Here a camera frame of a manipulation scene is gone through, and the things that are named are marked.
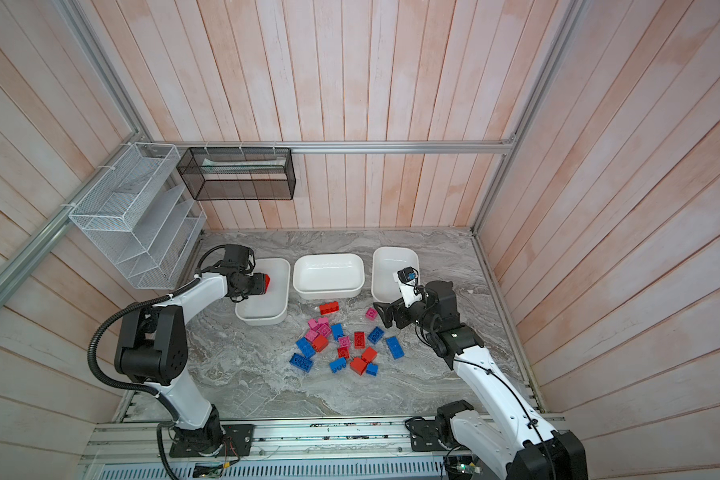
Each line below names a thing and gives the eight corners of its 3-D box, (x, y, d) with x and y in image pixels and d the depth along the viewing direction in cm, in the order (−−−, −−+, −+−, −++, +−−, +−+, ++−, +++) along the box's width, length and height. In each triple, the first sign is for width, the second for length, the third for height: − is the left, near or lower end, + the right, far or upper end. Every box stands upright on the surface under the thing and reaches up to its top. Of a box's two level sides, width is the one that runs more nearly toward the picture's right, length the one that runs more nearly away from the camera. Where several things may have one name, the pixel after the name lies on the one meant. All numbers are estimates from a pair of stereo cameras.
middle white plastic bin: (292, 301, 102) (289, 291, 97) (298, 264, 112) (295, 253, 107) (364, 301, 102) (365, 291, 97) (363, 264, 112) (364, 253, 107)
